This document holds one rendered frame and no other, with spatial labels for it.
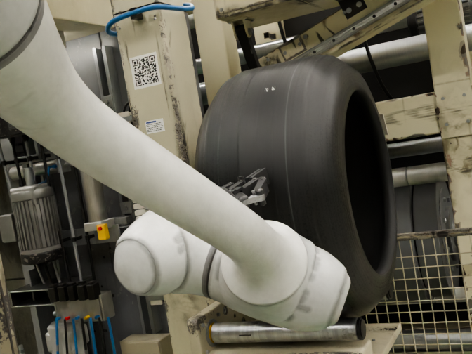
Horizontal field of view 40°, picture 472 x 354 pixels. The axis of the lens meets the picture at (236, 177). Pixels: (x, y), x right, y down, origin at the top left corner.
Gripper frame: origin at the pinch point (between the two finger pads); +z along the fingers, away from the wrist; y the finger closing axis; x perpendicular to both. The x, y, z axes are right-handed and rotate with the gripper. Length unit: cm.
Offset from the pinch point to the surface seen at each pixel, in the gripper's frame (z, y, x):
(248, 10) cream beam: 56, 17, -33
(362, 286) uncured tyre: 12.4, -11.4, 26.4
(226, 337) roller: 11.7, 20.6, 36.1
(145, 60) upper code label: 28, 34, -26
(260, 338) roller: 11.8, 12.5, 36.7
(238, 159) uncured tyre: 6.1, 5.6, -3.2
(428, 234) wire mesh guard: 61, -17, 33
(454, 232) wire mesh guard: 61, -23, 33
